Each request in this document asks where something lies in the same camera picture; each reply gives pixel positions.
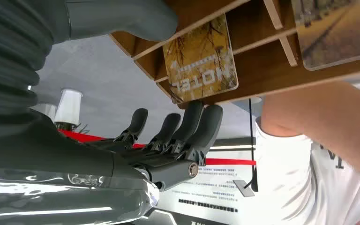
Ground yellow hotel key card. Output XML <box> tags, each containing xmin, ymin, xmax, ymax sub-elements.
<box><xmin>162</xmin><ymin>14</ymin><xmax>239</xmax><ymax>105</ymax></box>

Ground wooden card holder rack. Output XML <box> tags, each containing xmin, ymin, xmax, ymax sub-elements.
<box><xmin>109</xmin><ymin>0</ymin><xmax>360</xmax><ymax>109</ymax></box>

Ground red barrier ribbon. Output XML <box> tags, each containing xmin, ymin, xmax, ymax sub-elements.
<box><xmin>58</xmin><ymin>129</ymin><xmax>257</xmax><ymax>166</ymax></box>

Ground thin black stand pole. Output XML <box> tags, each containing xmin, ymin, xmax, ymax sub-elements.
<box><xmin>248</xmin><ymin>98</ymin><xmax>259</xmax><ymax>193</ymax></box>

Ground white lamp shade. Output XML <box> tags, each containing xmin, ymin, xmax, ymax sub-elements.
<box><xmin>54</xmin><ymin>89</ymin><xmax>84</xmax><ymax>127</ymax></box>
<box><xmin>30</xmin><ymin>103</ymin><xmax>58</xmax><ymax>122</ymax></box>

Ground brown landscape key card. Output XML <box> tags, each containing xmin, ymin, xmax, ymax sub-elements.
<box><xmin>291</xmin><ymin>0</ymin><xmax>360</xmax><ymax>72</ymax></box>

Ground white printed sign board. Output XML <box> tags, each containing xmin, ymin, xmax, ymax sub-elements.
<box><xmin>155</xmin><ymin>150</ymin><xmax>262</xmax><ymax>225</ymax></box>

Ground person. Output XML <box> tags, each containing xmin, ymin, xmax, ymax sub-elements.
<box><xmin>254</xmin><ymin>81</ymin><xmax>360</xmax><ymax>225</ymax></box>

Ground ribbed grey right arm sleeve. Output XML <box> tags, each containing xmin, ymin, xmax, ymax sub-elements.
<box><xmin>0</xmin><ymin>0</ymin><xmax>71</xmax><ymax>118</ymax></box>

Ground small grey flat plate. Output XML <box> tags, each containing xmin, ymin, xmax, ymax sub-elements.
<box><xmin>233</xmin><ymin>179</ymin><xmax>256</xmax><ymax>198</ymax></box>

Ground dark plant twigs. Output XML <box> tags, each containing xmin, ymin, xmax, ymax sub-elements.
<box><xmin>54</xmin><ymin>122</ymin><xmax>90</xmax><ymax>135</ymax></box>

